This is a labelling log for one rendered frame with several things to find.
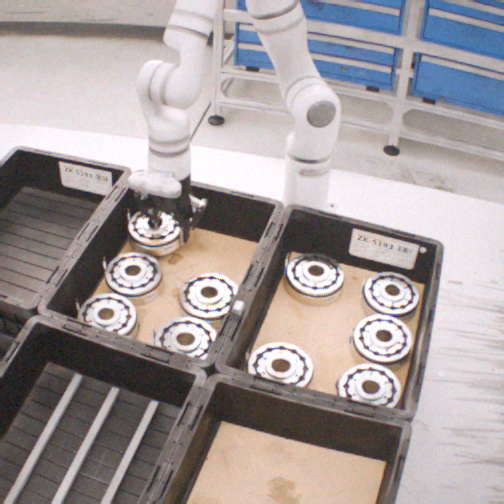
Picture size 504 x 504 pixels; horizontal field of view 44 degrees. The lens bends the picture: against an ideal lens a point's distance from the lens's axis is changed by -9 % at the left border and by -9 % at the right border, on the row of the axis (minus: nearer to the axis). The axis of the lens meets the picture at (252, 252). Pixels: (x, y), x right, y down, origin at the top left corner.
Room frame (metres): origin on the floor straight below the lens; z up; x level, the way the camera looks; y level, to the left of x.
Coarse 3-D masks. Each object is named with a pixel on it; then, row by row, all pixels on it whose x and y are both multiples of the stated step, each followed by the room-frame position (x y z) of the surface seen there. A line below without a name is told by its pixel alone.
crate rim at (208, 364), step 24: (120, 192) 0.96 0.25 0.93; (216, 192) 0.98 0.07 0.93; (240, 192) 0.98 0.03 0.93; (264, 240) 0.86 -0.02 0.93; (72, 264) 0.77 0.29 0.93; (240, 288) 0.74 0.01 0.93; (48, 312) 0.66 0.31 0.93; (120, 336) 0.62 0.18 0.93; (216, 336) 0.64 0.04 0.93; (192, 360) 0.59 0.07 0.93
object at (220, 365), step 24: (288, 216) 0.92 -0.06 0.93; (336, 216) 0.93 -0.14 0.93; (432, 240) 0.89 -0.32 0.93; (264, 264) 0.80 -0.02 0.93; (432, 288) 0.77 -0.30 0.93; (432, 312) 0.71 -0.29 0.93; (216, 360) 0.60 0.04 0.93; (264, 384) 0.56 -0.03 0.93; (288, 384) 0.56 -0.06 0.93; (360, 408) 0.52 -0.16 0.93; (384, 408) 0.52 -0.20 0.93; (408, 408) 0.52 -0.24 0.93
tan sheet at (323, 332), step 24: (288, 264) 0.91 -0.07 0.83; (360, 288) 0.86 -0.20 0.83; (288, 312) 0.79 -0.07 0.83; (312, 312) 0.79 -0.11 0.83; (336, 312) 0.79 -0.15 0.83; (360, 312) 0.80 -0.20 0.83; (264, 336) 0.73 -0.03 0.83; (288, 336) 0.73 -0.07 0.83; (312, 336) 0.74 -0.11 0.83; (336, 336) 0.74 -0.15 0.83; (312, 360) 0.69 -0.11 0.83; (336, 360) 0.69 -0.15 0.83; (408, 360) 0.69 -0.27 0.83; (312, 384) 0.64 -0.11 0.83
